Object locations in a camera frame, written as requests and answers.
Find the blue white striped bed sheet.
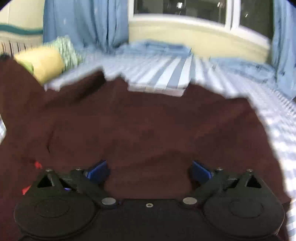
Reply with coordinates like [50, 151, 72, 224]
[0, 43, 296, 241]

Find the yellow pillow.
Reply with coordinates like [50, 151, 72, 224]
[14, 45, 65, 85]

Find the green patterned pillow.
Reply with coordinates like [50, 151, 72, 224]
[45, 36, 81, 73]

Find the folded striped blanket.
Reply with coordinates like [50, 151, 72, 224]
[127, 57, 193, 97]

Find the white framed window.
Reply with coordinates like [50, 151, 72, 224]
[128, 0, 275, 40]

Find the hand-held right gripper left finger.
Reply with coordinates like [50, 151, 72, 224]
[35, 160, 116, 208]

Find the maroon garment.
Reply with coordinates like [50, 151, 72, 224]
[0, 58, 292, 241]

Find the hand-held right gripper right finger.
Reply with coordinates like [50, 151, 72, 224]
[182, 160, 264, 207]

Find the headboard with teal wave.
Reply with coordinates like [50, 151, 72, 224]
[0, 23, 44, 56]

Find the blue curtain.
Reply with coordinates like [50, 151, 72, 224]
[269, 0, 296, 100]
[43, 0, 130, 51]

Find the light blue crumpled cloth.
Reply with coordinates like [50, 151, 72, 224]
[210, 57, 279, 82]
[115, 40, 193, 56]

